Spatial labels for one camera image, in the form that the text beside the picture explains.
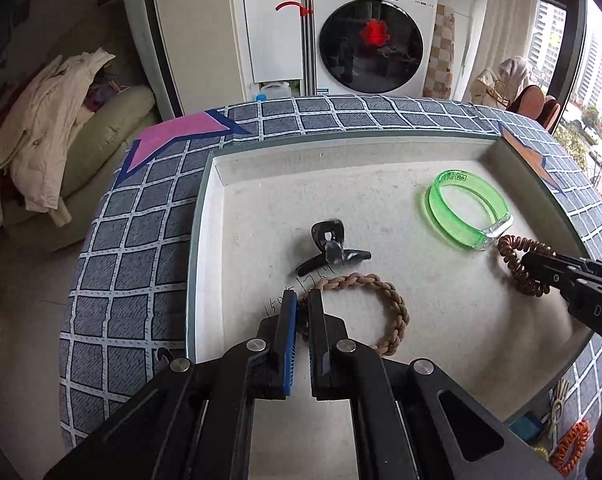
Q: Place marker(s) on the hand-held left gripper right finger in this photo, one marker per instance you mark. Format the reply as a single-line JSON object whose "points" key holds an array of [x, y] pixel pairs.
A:
{"points": [[315, 340]]}

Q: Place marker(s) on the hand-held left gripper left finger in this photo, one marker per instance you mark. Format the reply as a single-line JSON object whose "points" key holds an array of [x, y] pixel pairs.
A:
{"points": [[288, 340]]}

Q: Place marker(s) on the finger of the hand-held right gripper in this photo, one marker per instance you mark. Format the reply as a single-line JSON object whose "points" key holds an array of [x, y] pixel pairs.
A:
{"points": [[551, 260], [548, 281]]}

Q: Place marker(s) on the white shallow tray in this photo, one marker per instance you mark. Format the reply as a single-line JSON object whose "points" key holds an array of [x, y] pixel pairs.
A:
{"points": [[431, 320]]}

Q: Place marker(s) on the black hair claw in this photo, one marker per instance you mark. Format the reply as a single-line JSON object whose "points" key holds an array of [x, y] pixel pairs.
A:
{"points": [[331, 250]]}

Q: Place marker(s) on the beige hair clip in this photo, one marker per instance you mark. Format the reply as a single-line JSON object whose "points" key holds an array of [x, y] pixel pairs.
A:
{"points": [[558, 405]]}

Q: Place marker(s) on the green translucent bangle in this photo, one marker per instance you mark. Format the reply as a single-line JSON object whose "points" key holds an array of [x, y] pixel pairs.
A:
{"points": [[438, 205]]}

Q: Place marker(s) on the orange chair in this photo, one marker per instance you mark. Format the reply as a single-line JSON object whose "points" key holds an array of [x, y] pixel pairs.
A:
{"points": [[528, 100], [551, 115]]}

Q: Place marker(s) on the window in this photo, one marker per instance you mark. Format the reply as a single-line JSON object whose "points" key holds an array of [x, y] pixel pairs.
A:
{"points": [[596, 85]]}

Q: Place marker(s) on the beige bag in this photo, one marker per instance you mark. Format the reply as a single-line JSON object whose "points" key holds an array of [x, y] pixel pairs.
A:
{"points": [[501, 80]]}

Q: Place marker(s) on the checkered hanging cloth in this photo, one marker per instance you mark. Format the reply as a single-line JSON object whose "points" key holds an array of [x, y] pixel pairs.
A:
{"points": [[443, 60]]}

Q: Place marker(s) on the white plastic jug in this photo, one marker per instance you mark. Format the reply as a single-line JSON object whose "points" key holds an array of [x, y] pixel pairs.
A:
{"points": [[276, 91]]}

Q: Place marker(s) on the cream sofa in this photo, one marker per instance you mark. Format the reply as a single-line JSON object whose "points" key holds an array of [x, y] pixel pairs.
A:
{"points": [[116, 130]]}

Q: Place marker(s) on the pile of colourful clothes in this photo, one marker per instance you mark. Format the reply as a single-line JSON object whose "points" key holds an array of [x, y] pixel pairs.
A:
{"points": [[103, 92]]}

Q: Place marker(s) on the white cabinet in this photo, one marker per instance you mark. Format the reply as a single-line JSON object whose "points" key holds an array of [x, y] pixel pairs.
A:
{"points": [[206, 35]]}

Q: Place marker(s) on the beige jacket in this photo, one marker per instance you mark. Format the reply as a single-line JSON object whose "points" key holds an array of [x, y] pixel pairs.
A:
{"points": [[31, 145]]}

